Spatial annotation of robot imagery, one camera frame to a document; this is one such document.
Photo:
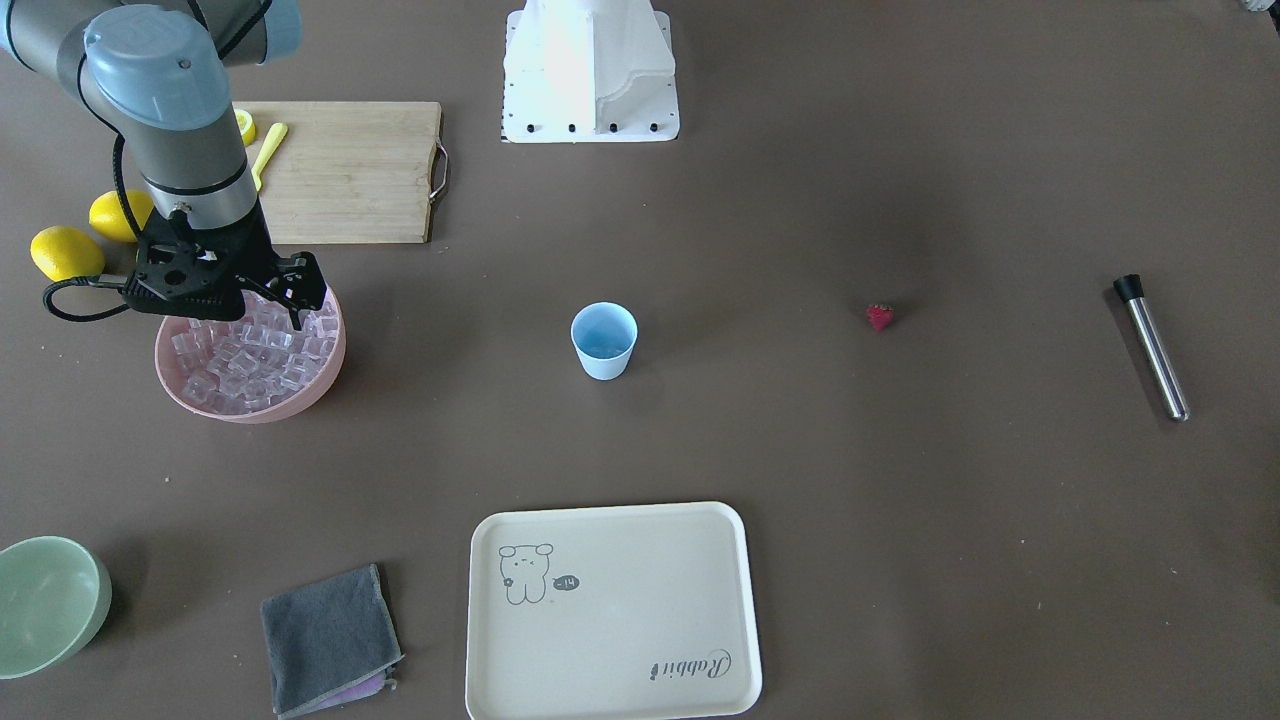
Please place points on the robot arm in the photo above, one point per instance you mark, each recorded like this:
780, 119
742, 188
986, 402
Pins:
156, 75

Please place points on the wooden cutting board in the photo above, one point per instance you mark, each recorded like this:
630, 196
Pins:
350, 172

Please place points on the whole yellow lemon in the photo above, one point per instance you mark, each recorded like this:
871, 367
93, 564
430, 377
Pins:
107, 215
62, 252

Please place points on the yellow plastic knife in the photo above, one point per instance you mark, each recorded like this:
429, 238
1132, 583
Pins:
274, 138

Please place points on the green ceramic bowl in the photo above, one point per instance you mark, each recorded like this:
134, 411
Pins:
55, 596

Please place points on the grey folded cloth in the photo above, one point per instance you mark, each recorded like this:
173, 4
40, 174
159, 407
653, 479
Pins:
329, 642

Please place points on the cream tray with bear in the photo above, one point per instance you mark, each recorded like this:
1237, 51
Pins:
624, 612

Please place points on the lemon slice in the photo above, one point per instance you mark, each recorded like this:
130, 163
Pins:
246, 126

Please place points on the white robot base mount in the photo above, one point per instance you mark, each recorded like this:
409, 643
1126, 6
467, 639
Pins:
589, 72

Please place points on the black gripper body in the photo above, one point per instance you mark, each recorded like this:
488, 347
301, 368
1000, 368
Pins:
298, 284

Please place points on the steel muddler with black tip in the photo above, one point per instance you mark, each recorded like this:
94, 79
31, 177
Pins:
1130, 290

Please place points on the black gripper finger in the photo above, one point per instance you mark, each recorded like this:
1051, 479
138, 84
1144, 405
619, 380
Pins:
297, 303
300, 281

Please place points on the pink bowl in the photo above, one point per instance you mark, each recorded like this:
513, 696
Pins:
255, 369

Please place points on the red strawberry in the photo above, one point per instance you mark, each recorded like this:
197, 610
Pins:
880, 316

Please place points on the light blue cup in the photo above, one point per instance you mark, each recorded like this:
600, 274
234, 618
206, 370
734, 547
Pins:
604, 335

